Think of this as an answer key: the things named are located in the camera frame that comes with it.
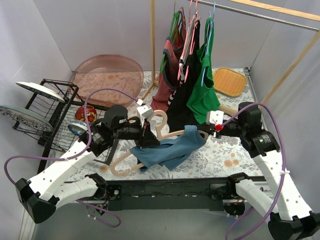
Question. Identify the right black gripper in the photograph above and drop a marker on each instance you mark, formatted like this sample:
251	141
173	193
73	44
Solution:
215	129

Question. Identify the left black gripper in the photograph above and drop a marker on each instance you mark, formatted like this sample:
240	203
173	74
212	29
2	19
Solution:
144	134

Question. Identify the wooden hanger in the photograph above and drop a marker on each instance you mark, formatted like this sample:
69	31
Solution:
159	136

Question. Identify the blue tank top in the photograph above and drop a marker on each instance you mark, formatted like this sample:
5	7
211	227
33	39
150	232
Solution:
171	152

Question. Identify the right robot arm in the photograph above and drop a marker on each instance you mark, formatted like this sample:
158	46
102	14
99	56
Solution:
287	214

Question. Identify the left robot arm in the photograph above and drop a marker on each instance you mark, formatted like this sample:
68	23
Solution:
44	193

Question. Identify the green tank top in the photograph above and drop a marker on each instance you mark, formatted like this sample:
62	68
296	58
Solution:
203	98

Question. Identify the black tank top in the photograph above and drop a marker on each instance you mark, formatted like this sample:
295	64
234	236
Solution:
178	113

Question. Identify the red tank top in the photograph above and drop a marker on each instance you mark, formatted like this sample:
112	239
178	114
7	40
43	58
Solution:
168	78

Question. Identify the pink hanger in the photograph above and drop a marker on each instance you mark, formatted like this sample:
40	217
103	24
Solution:
189	43

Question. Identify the green hanger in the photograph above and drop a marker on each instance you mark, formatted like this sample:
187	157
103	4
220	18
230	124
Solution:
175	27

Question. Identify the blue hanger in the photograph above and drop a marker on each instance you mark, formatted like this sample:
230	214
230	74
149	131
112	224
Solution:
207	47

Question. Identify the floral tablecloth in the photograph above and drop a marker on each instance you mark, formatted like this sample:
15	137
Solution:
217	158

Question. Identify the woven bamboo tray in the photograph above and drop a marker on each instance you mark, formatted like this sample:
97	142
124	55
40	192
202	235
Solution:
229	82

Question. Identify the blue white bowl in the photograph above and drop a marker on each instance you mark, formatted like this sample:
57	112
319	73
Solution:
77	127

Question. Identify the pink plastic basin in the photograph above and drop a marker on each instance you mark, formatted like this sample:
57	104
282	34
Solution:
108	71

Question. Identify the blue patterned plate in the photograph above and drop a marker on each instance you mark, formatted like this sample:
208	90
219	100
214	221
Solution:
26	117

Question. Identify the white plate upper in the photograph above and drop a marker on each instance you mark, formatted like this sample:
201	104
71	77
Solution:
40	90

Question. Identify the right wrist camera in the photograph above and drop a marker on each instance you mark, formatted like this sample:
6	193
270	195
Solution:
215	119

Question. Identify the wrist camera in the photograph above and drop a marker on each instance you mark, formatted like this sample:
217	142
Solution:
215	119
143	111

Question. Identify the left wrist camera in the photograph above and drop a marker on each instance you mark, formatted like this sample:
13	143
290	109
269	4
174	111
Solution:
143	111

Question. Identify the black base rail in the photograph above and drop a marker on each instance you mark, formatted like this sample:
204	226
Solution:
171	194

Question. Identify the black wire dish rack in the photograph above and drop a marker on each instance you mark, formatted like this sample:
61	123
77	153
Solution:
58	113

